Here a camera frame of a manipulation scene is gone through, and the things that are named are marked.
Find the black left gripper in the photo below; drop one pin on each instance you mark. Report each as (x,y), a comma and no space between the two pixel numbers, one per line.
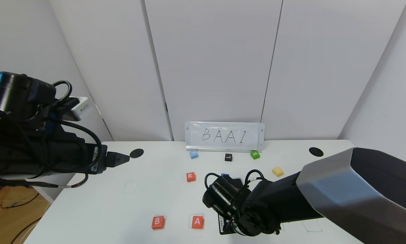
(97,159)

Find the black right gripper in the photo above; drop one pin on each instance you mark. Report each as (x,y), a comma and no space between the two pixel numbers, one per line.
(223,224)

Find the orange block letter A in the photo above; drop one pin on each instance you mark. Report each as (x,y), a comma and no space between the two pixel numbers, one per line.
(197,222)

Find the orange block letter B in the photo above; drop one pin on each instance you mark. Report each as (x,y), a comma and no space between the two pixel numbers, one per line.
(158,222)

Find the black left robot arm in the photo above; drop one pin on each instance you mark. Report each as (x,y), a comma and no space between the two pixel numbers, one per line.
(20,91)

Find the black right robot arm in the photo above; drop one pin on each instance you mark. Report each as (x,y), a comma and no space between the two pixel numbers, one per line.
(342,193)

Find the white BAAI sign board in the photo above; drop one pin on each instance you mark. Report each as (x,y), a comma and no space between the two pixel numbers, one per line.
(223,135)

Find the black round table grommet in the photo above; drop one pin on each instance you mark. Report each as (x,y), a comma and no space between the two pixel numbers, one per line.
(316,151)
(137,153)

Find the orange block letter R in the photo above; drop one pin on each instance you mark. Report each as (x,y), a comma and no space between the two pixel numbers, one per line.
(190,176)

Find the black block letter L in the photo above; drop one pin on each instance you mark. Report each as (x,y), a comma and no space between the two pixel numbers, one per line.
(228,157)

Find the yellow letter block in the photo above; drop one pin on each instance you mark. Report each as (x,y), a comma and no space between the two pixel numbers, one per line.
(277,171)

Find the light blue letter block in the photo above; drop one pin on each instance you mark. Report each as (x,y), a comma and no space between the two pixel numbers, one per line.
(194,154)

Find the green block letter S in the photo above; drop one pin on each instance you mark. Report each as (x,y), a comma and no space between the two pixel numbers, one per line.
(255,155)

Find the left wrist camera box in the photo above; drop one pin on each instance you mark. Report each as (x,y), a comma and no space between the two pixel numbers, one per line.
(82,108)

